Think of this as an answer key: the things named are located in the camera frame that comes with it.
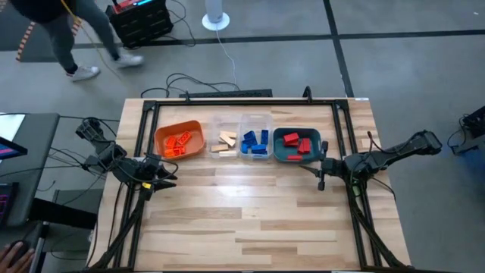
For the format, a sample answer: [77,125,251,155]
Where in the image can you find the white round-base stand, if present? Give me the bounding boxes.
[201,0,231,31]

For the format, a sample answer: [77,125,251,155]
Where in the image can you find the dark monitor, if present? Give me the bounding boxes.
[0,136,28,160]

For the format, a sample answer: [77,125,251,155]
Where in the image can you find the black equipment with cables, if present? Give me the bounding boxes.
[446,105,485,156]

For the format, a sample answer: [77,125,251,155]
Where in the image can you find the person's hand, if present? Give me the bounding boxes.
[0,242,36,273]

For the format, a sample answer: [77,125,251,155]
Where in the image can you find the yellow floor cable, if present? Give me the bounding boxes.
[60,0,134,96]

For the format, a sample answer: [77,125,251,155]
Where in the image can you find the teal plastic bin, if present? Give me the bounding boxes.
[272,127,323,165]

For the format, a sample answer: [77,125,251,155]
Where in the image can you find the white floor cable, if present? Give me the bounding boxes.
[215,29,238,90]

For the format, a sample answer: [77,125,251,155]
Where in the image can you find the black floor cables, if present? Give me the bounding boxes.
[140,72,242,99]

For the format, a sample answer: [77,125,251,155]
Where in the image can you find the person's white shoe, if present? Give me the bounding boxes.
[70,65,102,83]
[114,54,145,69]

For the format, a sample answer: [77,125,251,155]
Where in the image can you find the orange plastic bin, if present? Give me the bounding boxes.
[154,120,207,159]

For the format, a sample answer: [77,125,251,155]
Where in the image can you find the red device with screen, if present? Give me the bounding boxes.
[112,0,152,14]

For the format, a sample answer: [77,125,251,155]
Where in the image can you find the black plastic crate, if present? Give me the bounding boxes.
[105,0,174,49]

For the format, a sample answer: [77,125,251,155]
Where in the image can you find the black mat orange-striped edge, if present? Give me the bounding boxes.
[15,14,91,63]
[0,0,42,52]

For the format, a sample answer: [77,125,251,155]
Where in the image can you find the black power strip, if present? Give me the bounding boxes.
[178,89,274,99]

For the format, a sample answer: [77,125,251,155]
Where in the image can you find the backlit keyboard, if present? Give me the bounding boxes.
[0,181,19,228]

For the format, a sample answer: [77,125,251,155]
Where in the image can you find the white paper sheet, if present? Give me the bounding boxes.
[0,113,26,142]

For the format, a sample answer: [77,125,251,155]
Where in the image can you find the black computer mouse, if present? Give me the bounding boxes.
[9,239,33,259]

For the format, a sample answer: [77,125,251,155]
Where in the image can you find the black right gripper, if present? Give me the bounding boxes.
[300,140,346,191]

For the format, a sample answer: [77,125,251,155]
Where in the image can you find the dark grey desk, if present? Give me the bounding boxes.
[0,112,61,228]

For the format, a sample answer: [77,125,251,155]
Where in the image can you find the person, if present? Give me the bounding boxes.
[9,0,145,83]

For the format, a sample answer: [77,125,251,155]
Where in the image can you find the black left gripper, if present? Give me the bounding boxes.
[142,154,178,190]

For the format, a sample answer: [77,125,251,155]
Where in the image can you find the clear plastic bin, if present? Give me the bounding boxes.
[209,112,243,160]
[239,112,274,161]

